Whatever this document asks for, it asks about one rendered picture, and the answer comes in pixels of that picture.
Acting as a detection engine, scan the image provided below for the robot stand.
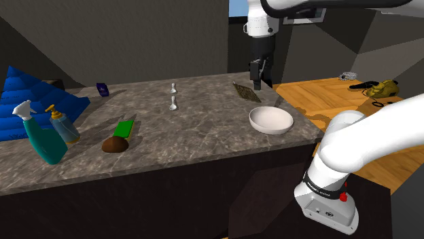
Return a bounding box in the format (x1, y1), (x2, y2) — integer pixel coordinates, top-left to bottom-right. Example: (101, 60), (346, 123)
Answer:
(228, 158), (393, 239)

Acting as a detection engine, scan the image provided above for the small grey crumpled object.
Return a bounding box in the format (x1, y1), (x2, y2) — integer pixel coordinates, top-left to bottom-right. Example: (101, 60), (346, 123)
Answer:
(338, 71), (358, 82)

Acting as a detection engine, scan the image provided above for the brown patterned flat mat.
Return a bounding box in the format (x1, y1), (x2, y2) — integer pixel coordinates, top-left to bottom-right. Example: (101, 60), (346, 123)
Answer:
(232, 81), (262, 104)

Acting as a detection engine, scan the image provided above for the yellow and black appliance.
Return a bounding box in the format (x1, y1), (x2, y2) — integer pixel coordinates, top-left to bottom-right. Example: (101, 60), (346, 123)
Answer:
(349, 79), (400, 108)

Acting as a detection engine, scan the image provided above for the white bowl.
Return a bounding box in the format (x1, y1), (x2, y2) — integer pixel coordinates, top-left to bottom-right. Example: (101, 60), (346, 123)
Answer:
(249, 105), (295, 136)

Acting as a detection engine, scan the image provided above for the window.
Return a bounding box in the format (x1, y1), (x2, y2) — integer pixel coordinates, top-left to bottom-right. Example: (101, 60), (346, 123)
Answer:
(229, 0), (249, 18)

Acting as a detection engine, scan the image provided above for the grey pump bottle yellow top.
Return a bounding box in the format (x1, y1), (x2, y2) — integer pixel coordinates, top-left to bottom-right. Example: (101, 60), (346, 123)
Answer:
(45, 104), (81, 145)

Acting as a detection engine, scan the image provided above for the small dark blue box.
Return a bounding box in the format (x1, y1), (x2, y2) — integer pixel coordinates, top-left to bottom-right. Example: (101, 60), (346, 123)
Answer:
(96, 82), (110, 98)

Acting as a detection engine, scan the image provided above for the teal spray bottle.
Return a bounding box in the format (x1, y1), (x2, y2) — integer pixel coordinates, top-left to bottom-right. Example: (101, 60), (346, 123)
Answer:
(12, 100), (69, 166)

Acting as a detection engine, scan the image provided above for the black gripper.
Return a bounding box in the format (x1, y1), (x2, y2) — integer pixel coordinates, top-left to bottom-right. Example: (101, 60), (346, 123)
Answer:
(249, 35), (277, 91)

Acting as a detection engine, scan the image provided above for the brown round lump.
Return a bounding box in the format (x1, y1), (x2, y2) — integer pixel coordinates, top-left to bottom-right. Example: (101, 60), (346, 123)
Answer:
(101, 136), (130, 153)

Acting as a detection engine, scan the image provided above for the green and yellow sponge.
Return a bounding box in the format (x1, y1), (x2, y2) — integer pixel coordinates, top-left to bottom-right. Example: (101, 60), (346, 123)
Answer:
(112, 119), (136, 141)

